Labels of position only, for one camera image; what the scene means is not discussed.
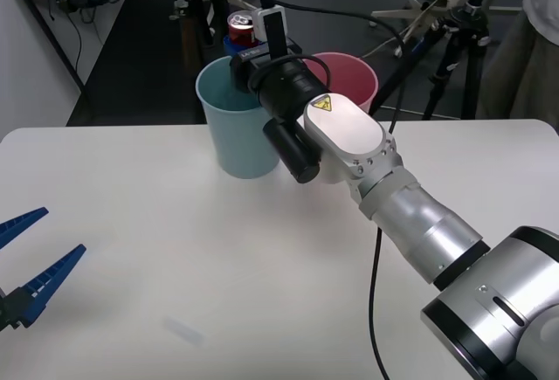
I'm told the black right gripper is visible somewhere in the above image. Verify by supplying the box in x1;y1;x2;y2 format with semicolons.
222;35;302;93

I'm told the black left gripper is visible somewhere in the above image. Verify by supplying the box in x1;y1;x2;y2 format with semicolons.
0;207;87;333

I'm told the red drink can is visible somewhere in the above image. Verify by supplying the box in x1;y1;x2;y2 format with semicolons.
227;10;258;48

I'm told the pale blue plastic bin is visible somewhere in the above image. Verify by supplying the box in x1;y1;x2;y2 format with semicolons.
195;56;280;180

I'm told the pink plastic bin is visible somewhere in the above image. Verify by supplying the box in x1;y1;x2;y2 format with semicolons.
300;51;379;114

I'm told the grey desk with wooden edge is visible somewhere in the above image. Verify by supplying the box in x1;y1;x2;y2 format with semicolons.
12;0;176;88

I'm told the person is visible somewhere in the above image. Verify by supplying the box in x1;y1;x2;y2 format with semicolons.
474;0;559;121

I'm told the black camera tripod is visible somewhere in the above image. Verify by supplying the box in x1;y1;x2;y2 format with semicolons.
168;0;232;126
369;0;503;121

